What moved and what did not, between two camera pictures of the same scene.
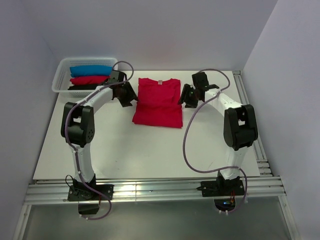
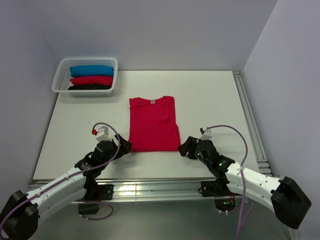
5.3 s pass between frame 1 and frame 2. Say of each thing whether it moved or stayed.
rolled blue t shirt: stayed
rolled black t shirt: stayed
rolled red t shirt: stayed
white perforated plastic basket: stayed
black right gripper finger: moved
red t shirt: moved
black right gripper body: moved
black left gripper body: moved
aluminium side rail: stayed
